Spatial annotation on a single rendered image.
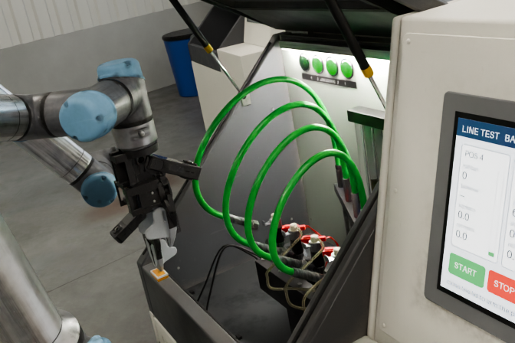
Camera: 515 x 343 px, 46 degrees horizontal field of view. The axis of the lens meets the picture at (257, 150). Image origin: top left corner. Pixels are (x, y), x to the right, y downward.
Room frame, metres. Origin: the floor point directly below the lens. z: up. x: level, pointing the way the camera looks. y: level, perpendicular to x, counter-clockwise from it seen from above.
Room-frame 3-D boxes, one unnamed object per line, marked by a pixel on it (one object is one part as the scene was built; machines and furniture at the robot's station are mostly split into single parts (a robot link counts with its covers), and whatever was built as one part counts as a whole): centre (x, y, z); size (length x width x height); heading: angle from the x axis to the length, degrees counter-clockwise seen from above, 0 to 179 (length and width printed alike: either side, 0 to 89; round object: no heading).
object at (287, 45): (1.43, -0.25, 1.43); 0.54 x 0.03 x 0.02; 27
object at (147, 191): (1.05, 0.22, 1.34); 0.09 x 0.08 x 0.12; 117
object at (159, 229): (1.04, 0.21, 1.24); 0.06 x 0.03 x 0.09; 117
